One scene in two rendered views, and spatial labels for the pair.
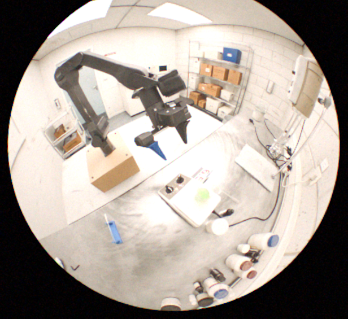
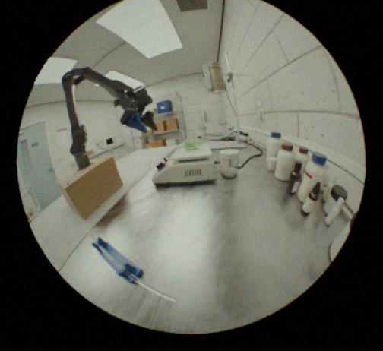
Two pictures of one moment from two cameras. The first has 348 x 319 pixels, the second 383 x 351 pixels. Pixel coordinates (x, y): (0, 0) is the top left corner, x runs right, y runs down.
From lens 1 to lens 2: 0.34 m
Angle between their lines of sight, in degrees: 42
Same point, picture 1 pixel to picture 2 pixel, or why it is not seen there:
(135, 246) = (172, 257)
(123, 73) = (114, 82)
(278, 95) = (212, 118)
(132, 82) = (119, 86)
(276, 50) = (197, 86)
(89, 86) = (45, 168)
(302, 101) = (215, 83)
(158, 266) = (245, 248)
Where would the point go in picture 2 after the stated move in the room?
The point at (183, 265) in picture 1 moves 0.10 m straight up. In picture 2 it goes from (261, 213) to (274, 169)
